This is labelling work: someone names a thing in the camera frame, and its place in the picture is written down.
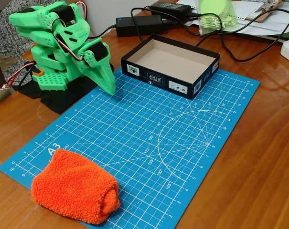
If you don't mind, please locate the orange fuzzy sock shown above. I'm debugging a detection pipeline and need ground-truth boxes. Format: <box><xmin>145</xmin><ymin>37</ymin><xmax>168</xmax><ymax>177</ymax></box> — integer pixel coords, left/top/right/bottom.
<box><xmin>31</xmin><ymin>147</ymin><xmax>121</xmax><ymax>225</ymax></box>

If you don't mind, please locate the dark blue cardboard box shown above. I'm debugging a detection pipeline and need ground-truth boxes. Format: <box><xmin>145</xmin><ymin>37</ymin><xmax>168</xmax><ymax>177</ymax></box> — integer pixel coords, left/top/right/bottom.
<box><xmin>120</xmin><ymin>33</ymin><xmax>221</xmax><ymax>101</ymax></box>

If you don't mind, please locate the large black power adapter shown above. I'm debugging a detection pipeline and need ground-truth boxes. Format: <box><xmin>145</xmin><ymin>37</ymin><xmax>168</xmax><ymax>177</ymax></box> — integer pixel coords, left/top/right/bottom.
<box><xmin>115</xmin><ymin>15</ymin><xmax>168</xmax><ymax>38</ymax></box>

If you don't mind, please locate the blue A3 cutting mat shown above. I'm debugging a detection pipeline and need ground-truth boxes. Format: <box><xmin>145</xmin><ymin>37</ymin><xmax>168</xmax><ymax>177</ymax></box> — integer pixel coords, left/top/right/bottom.
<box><xmin>0</xmin><ymin>66</ymin><xmax>261</xmax><ymax>229</ymax></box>

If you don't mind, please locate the slim black power adapter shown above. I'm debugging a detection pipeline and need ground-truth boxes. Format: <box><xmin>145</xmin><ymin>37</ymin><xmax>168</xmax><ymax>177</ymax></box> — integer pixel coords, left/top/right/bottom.
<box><xmin>149</xmin><ymin>0</ymin><xmax>192</xmax><ymax>15</ymax></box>

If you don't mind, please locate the grey speckled fabric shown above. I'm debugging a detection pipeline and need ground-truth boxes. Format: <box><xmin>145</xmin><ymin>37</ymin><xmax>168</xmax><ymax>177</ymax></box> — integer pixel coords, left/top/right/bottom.
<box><xmin>0</xmin><ymin>0</ymin><xmax>43</xmax><ymax>84</ymax></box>

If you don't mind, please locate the green transparent plastic bag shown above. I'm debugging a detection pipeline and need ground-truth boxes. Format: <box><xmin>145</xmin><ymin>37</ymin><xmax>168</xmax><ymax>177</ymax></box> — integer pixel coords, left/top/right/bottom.
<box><xmin>196</xmin><ymin>0</ymin><xmax>238</xmax><ymax>36</ymax></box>

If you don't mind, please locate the white paper stack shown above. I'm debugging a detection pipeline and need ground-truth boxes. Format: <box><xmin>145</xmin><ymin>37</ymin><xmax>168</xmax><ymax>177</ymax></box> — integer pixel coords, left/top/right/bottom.
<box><xmin>176</xmin><ymin>0</ymin><xmax>289</xmax><ymax>43</ymax></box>

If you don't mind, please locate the thin black power cable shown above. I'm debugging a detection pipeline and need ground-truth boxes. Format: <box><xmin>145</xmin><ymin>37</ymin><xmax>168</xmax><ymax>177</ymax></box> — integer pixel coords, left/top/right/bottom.
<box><xmin>83</xmin><ymin>25</ymin><xmax>118</xmax><ymax>39</ymax></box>

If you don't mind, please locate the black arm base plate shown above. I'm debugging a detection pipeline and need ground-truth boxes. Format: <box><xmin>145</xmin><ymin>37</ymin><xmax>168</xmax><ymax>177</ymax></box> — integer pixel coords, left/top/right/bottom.
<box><xmin>18</xmin><ymin>62</ymin><xmax>115</xmax><ymax>115</ymax></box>

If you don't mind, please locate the black looped cable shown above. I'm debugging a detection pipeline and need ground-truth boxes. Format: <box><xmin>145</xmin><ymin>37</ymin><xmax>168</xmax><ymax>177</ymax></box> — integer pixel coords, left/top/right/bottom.
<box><xmin>130</xmin><ymin>6</ymin><xmax>164</xmax><ymax>42</ymax></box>

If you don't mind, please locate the red and black wire bundle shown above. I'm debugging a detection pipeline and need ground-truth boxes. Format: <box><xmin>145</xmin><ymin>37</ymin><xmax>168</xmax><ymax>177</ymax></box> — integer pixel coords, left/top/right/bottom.
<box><xmin>6</xmin><ymin>61</ymin><xmax>38</xmax><ymax>90</ymax></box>

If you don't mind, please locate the long black curved cable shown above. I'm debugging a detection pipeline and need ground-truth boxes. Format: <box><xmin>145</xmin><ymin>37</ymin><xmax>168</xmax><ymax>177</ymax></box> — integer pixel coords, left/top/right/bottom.
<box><xmin>196</xmin><ymin>25</ymin><xmax>289</xmax><ymax>62</ymax></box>

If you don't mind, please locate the black cable over papers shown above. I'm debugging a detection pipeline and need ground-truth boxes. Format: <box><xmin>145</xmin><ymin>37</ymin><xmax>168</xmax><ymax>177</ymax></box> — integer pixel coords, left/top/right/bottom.
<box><xmin>162</xmin><ymin>8</ymin><xmax>289</xmax><ymax>36</ymax></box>

